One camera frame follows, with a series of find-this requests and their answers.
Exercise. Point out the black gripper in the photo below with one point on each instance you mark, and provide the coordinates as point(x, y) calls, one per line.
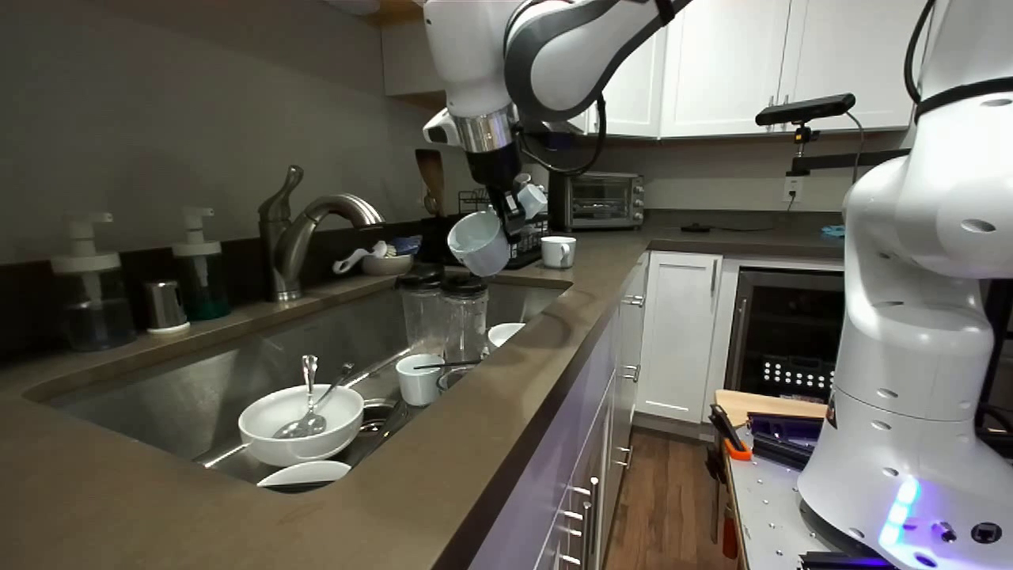
point(499, 180)

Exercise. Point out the white ceramic cup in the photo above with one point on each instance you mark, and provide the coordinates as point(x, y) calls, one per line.
point(559, 252)
point(476, 244)

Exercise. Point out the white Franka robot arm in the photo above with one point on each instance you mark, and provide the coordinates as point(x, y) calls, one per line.
point(919, 317)

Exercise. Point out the small white ramekin cup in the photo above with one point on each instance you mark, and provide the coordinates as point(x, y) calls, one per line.
point(417, 389)

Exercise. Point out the stainless steel sink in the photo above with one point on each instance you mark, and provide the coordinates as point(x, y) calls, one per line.
point(170, 402)

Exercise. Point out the black dish rack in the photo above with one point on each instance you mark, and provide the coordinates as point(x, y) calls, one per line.
point(538, 247)

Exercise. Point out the white pitcher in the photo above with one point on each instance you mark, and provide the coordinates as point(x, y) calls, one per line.
point(534, 198)

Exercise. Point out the clear jar black lid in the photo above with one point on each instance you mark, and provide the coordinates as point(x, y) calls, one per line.
point(464, 317)
point(418, 312)

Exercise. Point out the white plate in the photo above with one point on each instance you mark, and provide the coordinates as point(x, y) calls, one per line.
point(509, 333)
point(304, 477)

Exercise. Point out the silver toaster oven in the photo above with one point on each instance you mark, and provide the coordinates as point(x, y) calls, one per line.
point(606, 200)

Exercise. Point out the wooden utensil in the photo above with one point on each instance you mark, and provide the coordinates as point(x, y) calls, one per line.
point(430, 180)

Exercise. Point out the small bowl with sponge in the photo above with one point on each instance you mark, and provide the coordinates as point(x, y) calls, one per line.
point(381, 260)

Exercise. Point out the white lower cabinet door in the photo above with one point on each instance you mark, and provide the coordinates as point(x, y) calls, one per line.
point(683, 338)

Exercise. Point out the lavender drawer stack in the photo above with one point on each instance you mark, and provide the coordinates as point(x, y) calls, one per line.
point(624, 413)

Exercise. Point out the brushed metal faucet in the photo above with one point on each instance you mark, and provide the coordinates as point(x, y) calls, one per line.
point(290, 254)

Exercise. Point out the lavender cabinet door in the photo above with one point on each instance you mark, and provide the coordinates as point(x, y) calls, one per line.
point(602, 463)
point(550, 558)

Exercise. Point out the metal utensil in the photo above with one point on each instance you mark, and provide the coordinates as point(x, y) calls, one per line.
point(309, 369)
point(316, 427)

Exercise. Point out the white upper cabinet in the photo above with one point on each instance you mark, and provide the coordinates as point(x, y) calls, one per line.
point(729, 64)

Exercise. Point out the black beverage cooler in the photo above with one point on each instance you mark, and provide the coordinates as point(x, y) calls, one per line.
point(786, 333)

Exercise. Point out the black orange clamp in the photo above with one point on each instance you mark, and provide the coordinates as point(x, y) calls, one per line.
point(731, 432)

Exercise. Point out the white bowl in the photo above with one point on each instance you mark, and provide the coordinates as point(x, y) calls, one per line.
point(302, 447)

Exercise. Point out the wooden board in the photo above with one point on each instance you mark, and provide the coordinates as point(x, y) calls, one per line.
point(769, 403)

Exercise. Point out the green soap dispenser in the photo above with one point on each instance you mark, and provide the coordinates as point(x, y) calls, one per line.
point(200, 288)

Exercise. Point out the soap dispenser bottle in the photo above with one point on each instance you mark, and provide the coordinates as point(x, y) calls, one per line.
point(165, 306)

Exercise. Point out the robot cart table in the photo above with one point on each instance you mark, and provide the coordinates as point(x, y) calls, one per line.
point(769, 518)

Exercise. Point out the clear soap dispenser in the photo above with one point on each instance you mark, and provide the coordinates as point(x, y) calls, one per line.
point(93, 306)

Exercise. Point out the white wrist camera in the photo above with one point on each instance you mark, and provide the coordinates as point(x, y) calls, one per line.
point(442, 129)

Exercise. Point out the white wall outlet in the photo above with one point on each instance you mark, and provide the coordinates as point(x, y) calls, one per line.
point(793, 190)

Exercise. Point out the black stereo camera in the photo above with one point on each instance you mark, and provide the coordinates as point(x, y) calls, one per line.
point(808, 110)

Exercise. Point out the black aluminium rail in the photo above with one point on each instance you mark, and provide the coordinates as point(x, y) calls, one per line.
point(786, 440)

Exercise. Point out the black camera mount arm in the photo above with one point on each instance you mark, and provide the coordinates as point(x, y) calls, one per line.
point(843, 161)

